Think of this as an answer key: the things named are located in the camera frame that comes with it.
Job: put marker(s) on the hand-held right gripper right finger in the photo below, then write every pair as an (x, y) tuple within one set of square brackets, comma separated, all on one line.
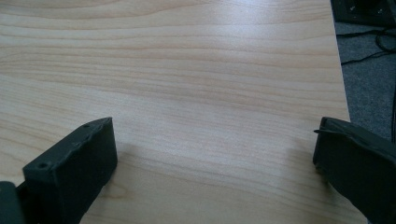
[(358, 161)]

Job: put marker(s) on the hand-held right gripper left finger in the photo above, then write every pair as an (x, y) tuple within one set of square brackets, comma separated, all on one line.
[(71, 174)]

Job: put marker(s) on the black stand base plate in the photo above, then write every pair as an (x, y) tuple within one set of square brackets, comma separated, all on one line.
[(364, 11)]

